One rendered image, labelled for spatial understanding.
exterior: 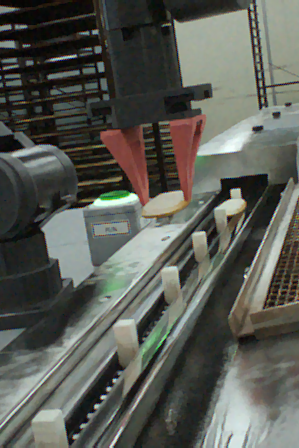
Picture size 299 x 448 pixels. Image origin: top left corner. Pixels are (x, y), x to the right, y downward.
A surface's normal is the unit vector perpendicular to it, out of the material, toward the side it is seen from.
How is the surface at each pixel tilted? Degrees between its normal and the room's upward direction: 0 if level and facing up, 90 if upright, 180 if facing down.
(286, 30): 90
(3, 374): 0
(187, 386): 0
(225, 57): 90
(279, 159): 90
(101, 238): 90
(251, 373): 10
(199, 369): 0
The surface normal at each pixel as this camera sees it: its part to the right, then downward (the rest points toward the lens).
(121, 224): -0.25, 0.21
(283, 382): -0.32, -0.94
